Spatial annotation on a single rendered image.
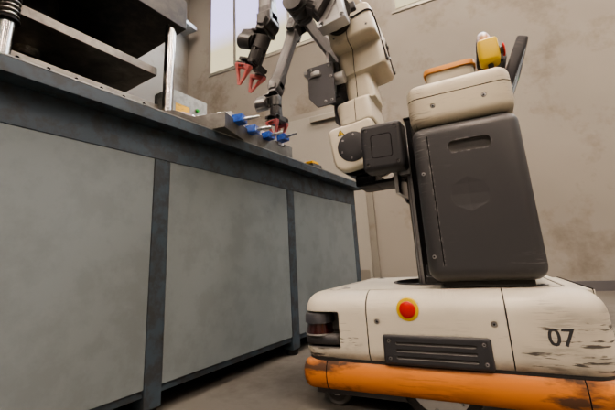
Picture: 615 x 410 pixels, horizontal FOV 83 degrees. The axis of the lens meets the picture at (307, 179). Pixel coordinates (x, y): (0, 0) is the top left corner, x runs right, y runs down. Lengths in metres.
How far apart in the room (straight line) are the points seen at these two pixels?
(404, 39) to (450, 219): 3.67
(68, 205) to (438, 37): 3.97
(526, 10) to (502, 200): 3.64
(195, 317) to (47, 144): 0.60
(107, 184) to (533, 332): 1.01
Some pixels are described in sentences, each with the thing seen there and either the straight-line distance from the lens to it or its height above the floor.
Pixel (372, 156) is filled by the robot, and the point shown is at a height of 0.65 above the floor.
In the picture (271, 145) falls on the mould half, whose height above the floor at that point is 0.86.
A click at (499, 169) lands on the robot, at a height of 0.54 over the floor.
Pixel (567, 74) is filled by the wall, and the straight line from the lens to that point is 4.14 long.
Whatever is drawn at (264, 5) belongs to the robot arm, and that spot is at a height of 1.28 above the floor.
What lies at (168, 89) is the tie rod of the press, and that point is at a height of 1.38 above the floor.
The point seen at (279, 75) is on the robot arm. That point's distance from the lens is 1.74.
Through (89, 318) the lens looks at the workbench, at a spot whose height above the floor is 0.26.
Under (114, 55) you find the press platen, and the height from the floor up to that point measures 1.50.
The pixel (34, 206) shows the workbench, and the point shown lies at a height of 0.51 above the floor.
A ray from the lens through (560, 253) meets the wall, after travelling 3.76.
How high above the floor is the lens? 0.36
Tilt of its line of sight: 13 degrees up
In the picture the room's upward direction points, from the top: 3 degrees counter-clockwise
